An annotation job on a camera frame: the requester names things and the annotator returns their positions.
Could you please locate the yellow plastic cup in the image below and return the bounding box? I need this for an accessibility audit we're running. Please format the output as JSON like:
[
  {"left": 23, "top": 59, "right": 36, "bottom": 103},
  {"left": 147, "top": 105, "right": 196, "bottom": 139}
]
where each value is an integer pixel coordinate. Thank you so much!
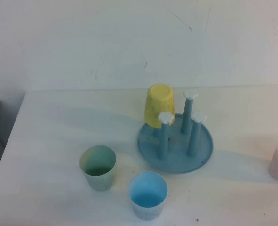
[{"left": 144, "top": 84, "right": 176, "bottom": 129}]

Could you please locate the blue cup stand with pegs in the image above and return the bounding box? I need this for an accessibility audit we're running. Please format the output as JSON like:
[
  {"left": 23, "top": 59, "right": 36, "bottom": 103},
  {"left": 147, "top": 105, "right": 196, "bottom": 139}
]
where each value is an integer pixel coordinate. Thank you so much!
[{"left": 136, "top": 90, "right": 214, "bottom": 175}]

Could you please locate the green plastic cup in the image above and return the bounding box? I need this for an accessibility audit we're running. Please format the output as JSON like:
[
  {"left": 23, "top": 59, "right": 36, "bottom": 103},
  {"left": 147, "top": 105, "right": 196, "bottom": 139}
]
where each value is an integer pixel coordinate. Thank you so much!
[{"left": 79, "top": 145, "right": 117, "bottom": 192}]

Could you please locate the blue plastic cup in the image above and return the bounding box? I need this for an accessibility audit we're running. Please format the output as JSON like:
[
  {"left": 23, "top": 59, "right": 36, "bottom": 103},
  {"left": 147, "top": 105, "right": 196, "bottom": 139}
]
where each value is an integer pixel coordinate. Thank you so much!
[{"left": 128, "top": 171, "right": 168, "bottom": 221}]

